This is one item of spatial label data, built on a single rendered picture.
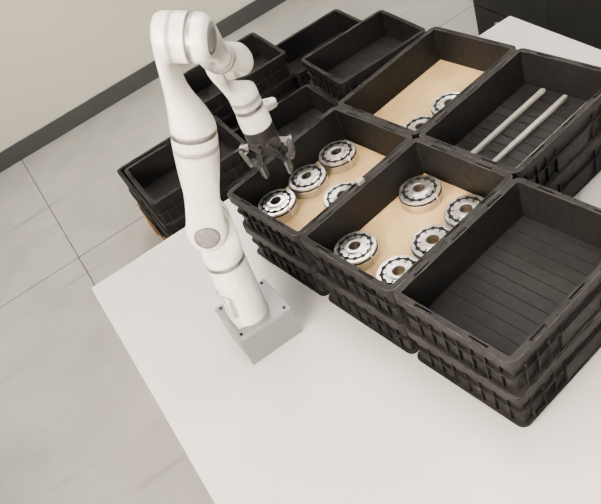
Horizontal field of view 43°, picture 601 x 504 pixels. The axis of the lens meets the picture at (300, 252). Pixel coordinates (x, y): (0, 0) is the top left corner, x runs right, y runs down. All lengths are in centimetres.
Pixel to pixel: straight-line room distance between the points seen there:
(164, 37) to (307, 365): 82
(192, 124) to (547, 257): 78
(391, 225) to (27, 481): 173
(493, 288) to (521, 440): 31
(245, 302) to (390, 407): 40
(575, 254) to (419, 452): 52
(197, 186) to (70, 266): 218
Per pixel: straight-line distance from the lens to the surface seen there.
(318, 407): 172
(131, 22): 460
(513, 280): 165
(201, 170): 152
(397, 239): 179
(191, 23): 139
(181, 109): 146
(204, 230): 160
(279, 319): 180
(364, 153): 206
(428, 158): 189
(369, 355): 176
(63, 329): 339
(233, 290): 172
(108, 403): 299
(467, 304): 162
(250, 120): 177
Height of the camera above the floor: 207
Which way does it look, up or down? 42 degrees down
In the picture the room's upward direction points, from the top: 24 degrees counter-clockwise
